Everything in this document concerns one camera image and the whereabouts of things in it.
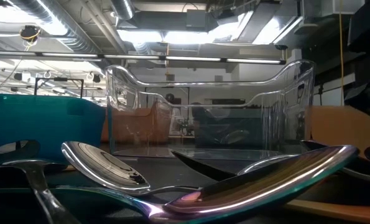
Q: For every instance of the clear plastic bin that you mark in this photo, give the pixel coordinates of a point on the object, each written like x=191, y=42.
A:
x=119, y=81

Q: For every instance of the large orange plastic bin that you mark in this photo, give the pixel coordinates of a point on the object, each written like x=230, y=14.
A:
x=132, y=127

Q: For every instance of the grey ceiling ventilation box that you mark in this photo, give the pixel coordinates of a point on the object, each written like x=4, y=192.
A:
x=197, y=20

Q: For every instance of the iridescent rainbow spoon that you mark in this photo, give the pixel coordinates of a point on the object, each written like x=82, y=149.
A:
x=265, y=186

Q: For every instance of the long ceiling light bar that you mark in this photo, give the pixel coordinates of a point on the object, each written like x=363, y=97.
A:
x=72, y=55

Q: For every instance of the small teal plastic bin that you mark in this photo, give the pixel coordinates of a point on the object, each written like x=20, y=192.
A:
x=48, y=124

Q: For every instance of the small orange plastic bin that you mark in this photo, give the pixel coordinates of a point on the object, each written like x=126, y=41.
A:
x=334, y=127

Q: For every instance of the small silver spiral duct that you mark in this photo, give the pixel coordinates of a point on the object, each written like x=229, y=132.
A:
x=122, y=9

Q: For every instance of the black metal frame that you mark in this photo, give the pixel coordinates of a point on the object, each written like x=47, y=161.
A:
x=58, y=79

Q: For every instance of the large silver spiral duct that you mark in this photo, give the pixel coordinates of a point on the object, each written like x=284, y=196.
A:
x=76, y=40

